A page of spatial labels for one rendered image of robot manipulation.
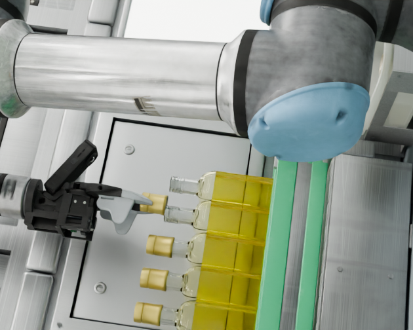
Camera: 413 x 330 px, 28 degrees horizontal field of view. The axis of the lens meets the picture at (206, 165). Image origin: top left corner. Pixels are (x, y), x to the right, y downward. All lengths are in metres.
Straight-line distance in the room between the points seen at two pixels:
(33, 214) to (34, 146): 0.29
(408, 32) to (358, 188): 0.43
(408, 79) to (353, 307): 0.34
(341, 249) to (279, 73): 0.48
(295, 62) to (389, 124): 0.52
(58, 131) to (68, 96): 0.75
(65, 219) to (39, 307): 0.21
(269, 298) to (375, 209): 0.22
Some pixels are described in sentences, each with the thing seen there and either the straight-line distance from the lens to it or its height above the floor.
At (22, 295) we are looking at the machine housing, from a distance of 1.54.
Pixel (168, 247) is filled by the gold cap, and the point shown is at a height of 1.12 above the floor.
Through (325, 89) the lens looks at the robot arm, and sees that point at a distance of 0.82.
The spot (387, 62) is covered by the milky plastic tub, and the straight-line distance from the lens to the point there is 1.20.
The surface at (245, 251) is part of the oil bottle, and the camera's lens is 1.37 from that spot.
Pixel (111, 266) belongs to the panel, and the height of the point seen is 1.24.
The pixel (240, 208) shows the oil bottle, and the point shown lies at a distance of 1.39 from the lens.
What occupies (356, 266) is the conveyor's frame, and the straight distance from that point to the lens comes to 1.25.
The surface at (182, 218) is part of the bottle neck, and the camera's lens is 1.40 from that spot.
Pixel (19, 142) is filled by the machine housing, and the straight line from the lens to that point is 1.70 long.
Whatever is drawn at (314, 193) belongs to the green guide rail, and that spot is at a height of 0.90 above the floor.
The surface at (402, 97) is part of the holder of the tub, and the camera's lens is 1.26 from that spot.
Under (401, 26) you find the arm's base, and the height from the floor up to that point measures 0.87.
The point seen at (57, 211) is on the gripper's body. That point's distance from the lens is 1.43.
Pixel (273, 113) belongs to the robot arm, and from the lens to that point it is 0.81.
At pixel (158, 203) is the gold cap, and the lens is 1.41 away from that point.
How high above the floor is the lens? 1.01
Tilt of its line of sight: 3 degrees up
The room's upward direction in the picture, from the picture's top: 82 degrees counter-clockwise
